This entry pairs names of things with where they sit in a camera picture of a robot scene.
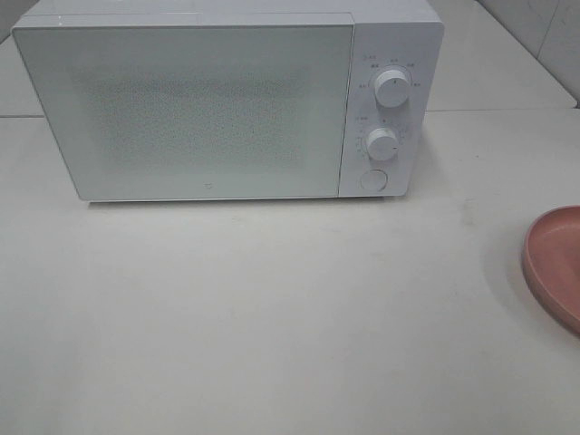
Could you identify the round white door button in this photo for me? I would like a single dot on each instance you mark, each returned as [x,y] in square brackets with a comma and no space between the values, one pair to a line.
[374,180]

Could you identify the pink round plate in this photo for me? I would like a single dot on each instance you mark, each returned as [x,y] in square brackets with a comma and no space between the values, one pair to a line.
[550,264]

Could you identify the white microwave door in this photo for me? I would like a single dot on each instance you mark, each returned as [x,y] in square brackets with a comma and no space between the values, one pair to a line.
[183,113]

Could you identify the lower white microwave knob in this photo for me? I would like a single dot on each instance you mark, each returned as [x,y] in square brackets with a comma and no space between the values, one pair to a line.
[382,144]

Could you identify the white microwave knob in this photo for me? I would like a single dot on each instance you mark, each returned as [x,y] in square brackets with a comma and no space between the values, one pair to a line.
[382,144]
[391,87]

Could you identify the upper white microwave knob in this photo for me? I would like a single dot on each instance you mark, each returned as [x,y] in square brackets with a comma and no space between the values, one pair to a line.
[391,87]

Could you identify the white microwave oven body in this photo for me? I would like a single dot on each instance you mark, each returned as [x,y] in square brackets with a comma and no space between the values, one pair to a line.
[385,33]

